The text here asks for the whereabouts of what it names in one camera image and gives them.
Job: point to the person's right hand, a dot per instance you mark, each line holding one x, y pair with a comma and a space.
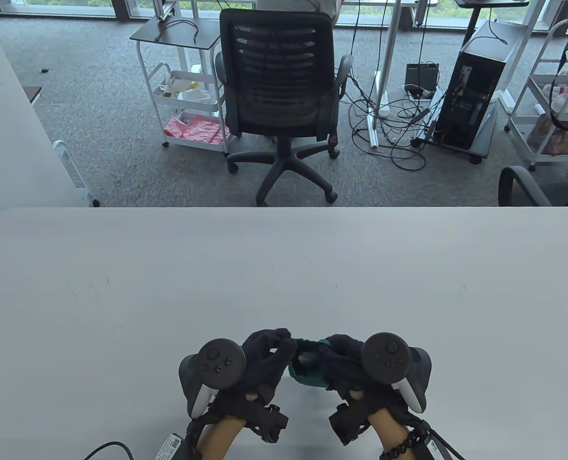
346, 364

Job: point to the person's left hand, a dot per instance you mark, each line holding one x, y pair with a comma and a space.
265, 364

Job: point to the person's right forearm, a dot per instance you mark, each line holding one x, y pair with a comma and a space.
387, 429

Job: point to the person's left forearm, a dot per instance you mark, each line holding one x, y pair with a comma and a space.
221, 438

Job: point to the brown translucent bag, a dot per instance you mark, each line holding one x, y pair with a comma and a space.
552, 136

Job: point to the black white right hand controller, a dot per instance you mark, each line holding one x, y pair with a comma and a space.
384, 357

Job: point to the black white hand controller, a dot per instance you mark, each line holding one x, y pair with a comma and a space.
219, 362
384, 357

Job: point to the black white left hand controller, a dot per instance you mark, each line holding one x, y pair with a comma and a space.
219, 362

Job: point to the grey chair armrest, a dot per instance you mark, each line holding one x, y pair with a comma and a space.
509, 182

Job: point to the black mesh office chair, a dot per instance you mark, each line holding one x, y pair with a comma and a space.
274, 120

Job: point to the pink plastic bags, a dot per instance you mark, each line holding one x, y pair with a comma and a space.
193, 129

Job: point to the grey wheeled tower stand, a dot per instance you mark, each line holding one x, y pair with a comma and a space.
482, 139

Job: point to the white power strip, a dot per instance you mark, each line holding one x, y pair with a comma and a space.
418, 91

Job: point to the white metal shelf cart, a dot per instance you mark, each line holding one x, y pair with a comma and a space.
554, 158

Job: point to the black computer tower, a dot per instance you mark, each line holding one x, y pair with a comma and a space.
471, 96

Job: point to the black box on floor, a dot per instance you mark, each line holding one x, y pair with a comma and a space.
420, 74

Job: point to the white desk leg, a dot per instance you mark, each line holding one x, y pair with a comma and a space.
523, 48
389, 43

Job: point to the white cart with black top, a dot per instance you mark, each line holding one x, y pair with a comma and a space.
178, 31

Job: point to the dark small table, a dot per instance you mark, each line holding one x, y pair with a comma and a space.
32, 91

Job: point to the aluminium profile frame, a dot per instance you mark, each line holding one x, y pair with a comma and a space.
164, 9

